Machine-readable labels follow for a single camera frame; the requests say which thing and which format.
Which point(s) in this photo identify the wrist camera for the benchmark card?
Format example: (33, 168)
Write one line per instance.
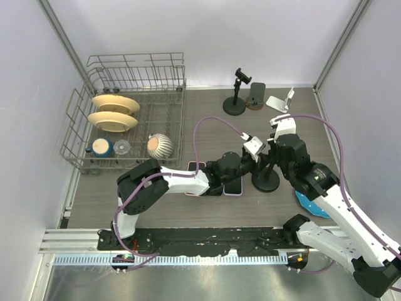
(283, 124)
(252, 146)

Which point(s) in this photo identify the grey wire dish rack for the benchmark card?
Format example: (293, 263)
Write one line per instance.
(155, 80)

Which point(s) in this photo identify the pink case phone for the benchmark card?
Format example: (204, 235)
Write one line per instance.
(192, 167)

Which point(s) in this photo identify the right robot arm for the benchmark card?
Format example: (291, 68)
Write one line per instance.
(371, 256)

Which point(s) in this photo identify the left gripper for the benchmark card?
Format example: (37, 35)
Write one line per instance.
(256, 167)

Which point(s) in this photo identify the grey phone stand wooden base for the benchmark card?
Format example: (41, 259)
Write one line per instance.
(255, 100)

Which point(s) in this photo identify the cream plate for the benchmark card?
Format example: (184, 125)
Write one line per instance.
(112, 121)
(116, 103)

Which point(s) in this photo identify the blue dotted plate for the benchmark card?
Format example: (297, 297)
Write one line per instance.
(311, 206)

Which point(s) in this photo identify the black gooseneck phone stand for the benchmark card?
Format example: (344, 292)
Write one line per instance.
(267, 180)

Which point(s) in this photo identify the striped ceramic teapot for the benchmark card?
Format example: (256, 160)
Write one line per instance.
(159, 146)

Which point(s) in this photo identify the blue ceramic mug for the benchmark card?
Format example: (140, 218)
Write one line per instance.
(101, 148)

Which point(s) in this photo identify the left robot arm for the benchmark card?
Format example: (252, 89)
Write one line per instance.
(139, 188)

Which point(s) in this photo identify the front cream plate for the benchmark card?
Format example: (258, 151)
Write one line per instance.
(112, 121)

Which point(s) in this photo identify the clear glass cup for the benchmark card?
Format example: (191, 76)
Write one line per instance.
(121, 147)

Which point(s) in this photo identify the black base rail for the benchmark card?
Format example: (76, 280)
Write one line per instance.
(211, 242)

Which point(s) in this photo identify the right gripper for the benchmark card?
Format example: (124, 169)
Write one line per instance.
(272, 147)

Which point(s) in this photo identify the black round base stand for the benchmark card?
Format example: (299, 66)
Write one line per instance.
(235, 105)

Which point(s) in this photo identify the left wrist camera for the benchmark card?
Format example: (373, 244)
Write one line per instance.
(252, 146)

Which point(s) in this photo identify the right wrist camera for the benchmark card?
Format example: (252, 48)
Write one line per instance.
(283, 124)

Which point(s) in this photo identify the white folding phone stand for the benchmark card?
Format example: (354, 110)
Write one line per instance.
(281, 105)

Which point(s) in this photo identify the rear cream plate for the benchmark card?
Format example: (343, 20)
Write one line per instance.
(116, 103)

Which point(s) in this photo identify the white phone blue screen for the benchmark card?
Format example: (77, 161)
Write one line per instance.
(234, 188)

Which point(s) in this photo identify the black phone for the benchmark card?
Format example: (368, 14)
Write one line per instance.
(215, 189)

